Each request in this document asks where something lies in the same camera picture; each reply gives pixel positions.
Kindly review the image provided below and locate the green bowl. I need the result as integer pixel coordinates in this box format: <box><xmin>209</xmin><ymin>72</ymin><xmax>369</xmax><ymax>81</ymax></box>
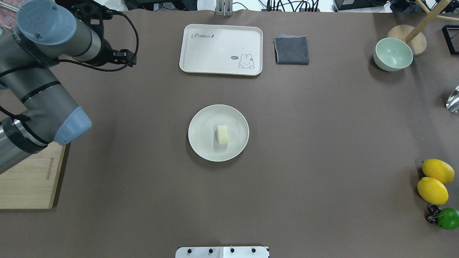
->
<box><xmin>373</xmin><ymin>38</ymin><xmax>413</xmax><ymax>72</ymax></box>

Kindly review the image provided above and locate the wooden cup tree stand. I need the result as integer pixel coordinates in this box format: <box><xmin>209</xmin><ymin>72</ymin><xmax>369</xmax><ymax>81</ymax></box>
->
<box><xmin>387</xmin><ymin>0</ymin><xmax>458</xmax><ymax>57</ymax></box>

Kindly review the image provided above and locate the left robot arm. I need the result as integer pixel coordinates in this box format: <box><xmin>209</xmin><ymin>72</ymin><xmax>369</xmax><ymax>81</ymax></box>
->
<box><xmin>1</xmin><ymin>0</ymin><xmax>137</xmax><ymax>173</ymax></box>

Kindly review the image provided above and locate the white steamed bun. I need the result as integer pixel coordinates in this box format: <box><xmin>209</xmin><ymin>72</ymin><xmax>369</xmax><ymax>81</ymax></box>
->
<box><xmin>217</xmin><ymin>124</ymin><xmax>229</xmax><ymax>145</ymax></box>

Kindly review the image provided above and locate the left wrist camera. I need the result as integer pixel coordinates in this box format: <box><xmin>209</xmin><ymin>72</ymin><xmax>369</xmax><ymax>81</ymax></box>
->
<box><xmin>55</xmin><ymin>0</ymin><xmax>119</xmax><ymax>25</ymax></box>

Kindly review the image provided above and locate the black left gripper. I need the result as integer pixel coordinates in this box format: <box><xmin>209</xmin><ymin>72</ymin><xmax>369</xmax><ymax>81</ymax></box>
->
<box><xmin>85</xmin><ymin>38</ymin><xmax>137</xmax><ymax>67</ymax></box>

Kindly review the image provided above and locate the yellow lemon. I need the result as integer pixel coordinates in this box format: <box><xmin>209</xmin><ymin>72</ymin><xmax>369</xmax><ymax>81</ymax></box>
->
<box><xmin>421</xmin><ymin>159</ymin><xmax>455</xmax><ymax>183</ymax></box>
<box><xmin>417</xmin><ymin>177</ymin><xmax>449</xmax><ymax>205</ymax></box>

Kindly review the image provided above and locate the green lime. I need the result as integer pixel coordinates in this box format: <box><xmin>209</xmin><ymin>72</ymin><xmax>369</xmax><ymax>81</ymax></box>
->
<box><xmin>426</xmin><ymin>205</ymin><xmax>459</xmax><ymax>230</ymax></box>

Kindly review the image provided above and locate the white camera pillar base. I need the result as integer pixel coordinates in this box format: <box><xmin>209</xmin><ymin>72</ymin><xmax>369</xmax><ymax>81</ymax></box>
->
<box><xmin>175</xmin><ymin>245</ymin><xmax>270</xmax><ymax>258</ymax></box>

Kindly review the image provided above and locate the metal scoop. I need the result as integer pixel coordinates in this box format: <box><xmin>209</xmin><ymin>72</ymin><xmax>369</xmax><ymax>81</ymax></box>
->
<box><xmin>445</xmin><ymin>86</ymin><xmax>459</xmax><ymax>113</ymax></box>

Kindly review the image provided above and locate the grey folded cloth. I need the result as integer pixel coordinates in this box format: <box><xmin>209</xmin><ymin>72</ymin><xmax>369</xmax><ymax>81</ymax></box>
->
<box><xmin>274</xmin><ymin>34</ymin><xmax>310</xmax><ymax>65</ymax></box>

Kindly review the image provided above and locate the aluminium frame post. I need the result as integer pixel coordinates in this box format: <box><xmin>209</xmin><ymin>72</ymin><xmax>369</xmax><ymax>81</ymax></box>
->
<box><xmin>215</xmin><ymin>0</ymin><xmax>234</xmax><ymax>17</ymax></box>

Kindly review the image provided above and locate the cream rectangular tray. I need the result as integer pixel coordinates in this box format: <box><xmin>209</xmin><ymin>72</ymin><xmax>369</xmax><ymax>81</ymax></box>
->
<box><xmin>179</xmin><ymin>24</ymin><xmax>263</xmax><ymax>76</ymax></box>

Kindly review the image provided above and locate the wooden cutting board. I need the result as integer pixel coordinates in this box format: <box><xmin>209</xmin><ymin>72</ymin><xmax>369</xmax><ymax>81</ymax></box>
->
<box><xmin>0</xmin><ymin>143</ymin><xmax>70</xmax><ymax>210</ymax></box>

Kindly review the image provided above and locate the pink bowl with ice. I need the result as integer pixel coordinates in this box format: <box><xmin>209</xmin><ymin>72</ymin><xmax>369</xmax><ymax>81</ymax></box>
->
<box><xmin>0</xmin><ymin>0</ymin><xmax>23</xmax><ymax>29</ymax></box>

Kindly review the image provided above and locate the cream round plate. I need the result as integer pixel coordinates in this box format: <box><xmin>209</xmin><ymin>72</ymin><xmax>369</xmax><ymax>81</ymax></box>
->
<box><xmin>188</xmin><ymin>104</ymin><xmax>250</xmax><ymax>162</ymax></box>

